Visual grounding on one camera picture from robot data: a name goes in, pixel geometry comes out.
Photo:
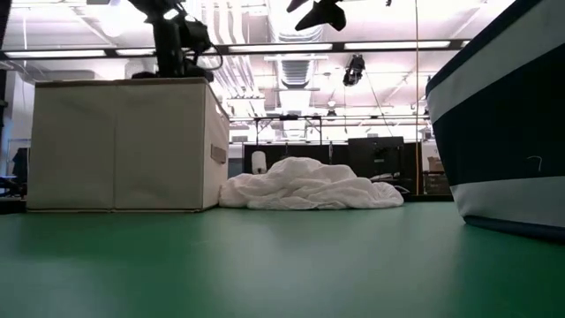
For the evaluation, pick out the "navy fabric storage bin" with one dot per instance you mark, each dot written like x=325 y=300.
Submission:
x=499 y=132

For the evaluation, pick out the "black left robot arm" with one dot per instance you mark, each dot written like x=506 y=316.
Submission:
x=150 y=6

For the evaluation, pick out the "black low partition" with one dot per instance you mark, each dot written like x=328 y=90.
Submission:
x=273 y=153

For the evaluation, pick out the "beige fabric storage box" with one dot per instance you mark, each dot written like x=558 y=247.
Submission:
x=119 y=146

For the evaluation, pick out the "white ceiling pipes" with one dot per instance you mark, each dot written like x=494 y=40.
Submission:
x=234 y=75

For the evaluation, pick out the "long linear ceiling light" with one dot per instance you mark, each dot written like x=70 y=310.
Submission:
x=282 y=47

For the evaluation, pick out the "black office chair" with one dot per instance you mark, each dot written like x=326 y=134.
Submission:
x=20 y=163

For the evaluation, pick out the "white fluffy garment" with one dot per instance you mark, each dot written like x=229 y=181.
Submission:
x=309 y=185

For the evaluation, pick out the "black garment with white tag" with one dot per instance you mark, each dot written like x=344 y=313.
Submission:
x=143 y=76

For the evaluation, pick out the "cardboard box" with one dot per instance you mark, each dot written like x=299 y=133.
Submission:
x=435 y=164

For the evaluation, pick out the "black ceiling camera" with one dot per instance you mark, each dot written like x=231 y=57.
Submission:
x=354 y=70

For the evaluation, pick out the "black monitor screen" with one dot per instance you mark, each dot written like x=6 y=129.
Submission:
x=375 y=154

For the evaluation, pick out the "round ribbed ceiling duct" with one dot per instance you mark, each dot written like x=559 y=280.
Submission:
x=295 y=70

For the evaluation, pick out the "green table mat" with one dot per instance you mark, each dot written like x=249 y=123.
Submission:
x=265 y=265

